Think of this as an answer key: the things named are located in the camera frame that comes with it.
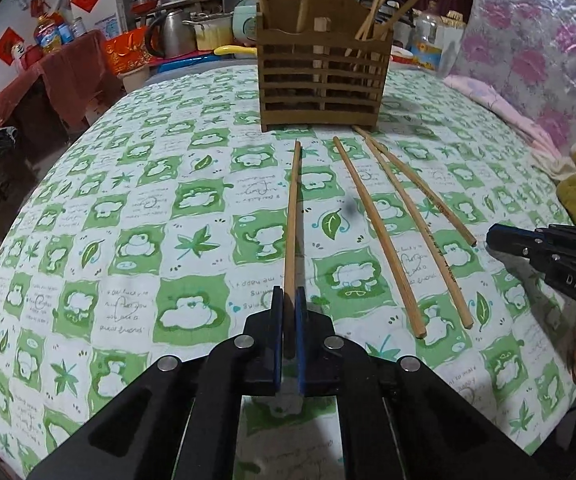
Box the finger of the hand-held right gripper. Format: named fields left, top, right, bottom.
left=533, top=226, right=576, bottom=256
left=485, top=224, right=569, bottom=282

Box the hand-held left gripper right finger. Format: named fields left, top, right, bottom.
left=295, top=286, right=545, bottom=480

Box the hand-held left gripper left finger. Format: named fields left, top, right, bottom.
left=26, top=286, right=285, bottom=480

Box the bunch of wooden chopsticks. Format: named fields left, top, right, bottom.
left=355, top=0, right=435, bottom=43

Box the wooden chopstick holder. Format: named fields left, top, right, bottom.
left=257, top=0, right=395, bottom=132

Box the cream towel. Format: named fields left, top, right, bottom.
left=533, top=152, right=576, bottom=181

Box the pink floral blanket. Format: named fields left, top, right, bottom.
left=443, top=75, right=564, bottom=156

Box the white box with gold trim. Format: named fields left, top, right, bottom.
left=435, top=10, right=469, bottom=75

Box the green checked printed tablecloth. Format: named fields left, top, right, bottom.
left=0, top=62, right=576, bottom=480

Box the clear oil bottle yellow label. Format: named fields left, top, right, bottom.
left=410, top=2, right=444, bottom=70

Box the silver black pressure cooker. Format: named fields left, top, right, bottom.
left=393, top=10, right=415, bottom=47

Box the blue plastic basin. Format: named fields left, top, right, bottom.
left=150, top=55, right=229, bottom=73

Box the white bucket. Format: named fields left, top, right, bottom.
left=118, top=67, right=149, bottom=92

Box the steel cooking pot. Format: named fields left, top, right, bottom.
left=183, top=12, right=233, bottom=51

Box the mint green rice cooker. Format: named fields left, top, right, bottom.
left=232, top=0, right=261, bottom=46

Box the steel kettle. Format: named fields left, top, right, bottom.
left=145, top=8, right=199, bottom=61

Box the red gift bag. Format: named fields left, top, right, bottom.
left=105, top=27, right=151, bottom=73

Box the red covered side table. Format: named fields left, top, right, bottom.
left=0, top=30, right=123, bottom=136

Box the yellow cooking oil jug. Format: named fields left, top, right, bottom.
left=34, top=16, right=63, bottom=53

